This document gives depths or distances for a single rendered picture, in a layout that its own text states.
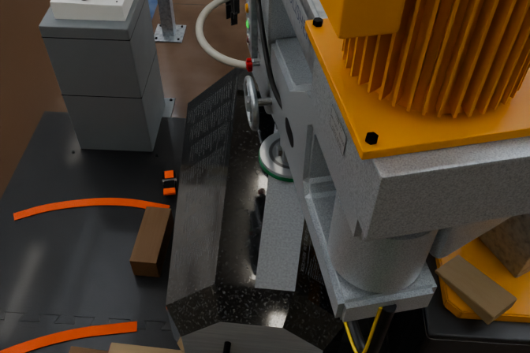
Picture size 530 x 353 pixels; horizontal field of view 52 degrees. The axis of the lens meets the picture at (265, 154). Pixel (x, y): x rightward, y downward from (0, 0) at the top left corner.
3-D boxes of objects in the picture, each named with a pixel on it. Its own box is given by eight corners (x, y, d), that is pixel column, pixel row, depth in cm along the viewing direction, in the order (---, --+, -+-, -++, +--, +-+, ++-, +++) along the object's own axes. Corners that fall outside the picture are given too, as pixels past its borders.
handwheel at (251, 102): (287, 138, 149) (289, 96, 138) (251, 143, 147) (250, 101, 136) (275, 102, 159) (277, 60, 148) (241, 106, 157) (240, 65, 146)
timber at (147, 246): (150, 221, 265) (146, 206, 256) (173, 223, 264) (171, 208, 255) (133, 275, 245) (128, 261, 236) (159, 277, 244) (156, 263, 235)
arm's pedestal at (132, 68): (69, 157, 295) (22, 31, 237) (93, 96, 329) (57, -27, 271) (160, 161, 294) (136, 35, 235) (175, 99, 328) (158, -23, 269)
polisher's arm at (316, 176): (420, 331, 118) (491, 187, 82) (318, 351, 115) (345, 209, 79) (328, 106, 167) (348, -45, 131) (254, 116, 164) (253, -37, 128)
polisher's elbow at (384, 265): (379, 200, 119) (397, 137, 104) (442, 266, 108) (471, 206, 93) (307, 238, 112) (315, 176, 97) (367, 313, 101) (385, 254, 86)
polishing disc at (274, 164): (291, 189, 173) (292, 187, 172) (246, 153, 184) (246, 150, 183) (336, 155, 183) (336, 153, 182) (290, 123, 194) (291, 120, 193)
